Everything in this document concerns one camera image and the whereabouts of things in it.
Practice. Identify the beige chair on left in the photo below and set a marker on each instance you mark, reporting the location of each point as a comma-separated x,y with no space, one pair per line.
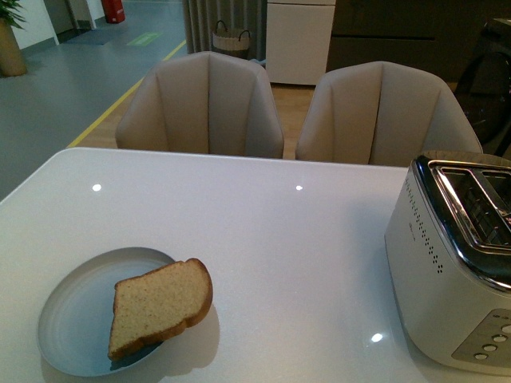
205,103

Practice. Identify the woven basket with handles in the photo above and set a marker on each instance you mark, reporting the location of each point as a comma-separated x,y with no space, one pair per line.
232,42

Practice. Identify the slice of brown bread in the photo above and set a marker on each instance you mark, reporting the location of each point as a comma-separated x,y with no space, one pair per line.
158,305

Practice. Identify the dark kitchen counter cabinet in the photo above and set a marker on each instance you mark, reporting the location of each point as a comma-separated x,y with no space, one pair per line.
435,36

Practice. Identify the beige chair on right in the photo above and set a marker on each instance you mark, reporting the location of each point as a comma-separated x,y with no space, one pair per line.
382,113

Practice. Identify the dark front-load washing machine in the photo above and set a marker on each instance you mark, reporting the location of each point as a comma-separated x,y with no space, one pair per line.
483,90

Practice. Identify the green potted plant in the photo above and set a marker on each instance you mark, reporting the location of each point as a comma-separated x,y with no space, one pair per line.
9,10

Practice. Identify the beige chair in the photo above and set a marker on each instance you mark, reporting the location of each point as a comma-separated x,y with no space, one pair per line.
382,113
205,103

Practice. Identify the grey pleated curtain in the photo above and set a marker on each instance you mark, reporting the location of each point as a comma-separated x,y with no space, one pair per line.
201,16

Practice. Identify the light blue round plate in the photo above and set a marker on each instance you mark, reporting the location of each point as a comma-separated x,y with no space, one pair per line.
74,325

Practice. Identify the white chrome two-slot toaster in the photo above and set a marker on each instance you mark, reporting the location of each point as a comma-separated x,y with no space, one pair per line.
448,249

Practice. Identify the white tall cabinet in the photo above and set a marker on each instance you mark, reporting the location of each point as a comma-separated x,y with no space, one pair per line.
298,40

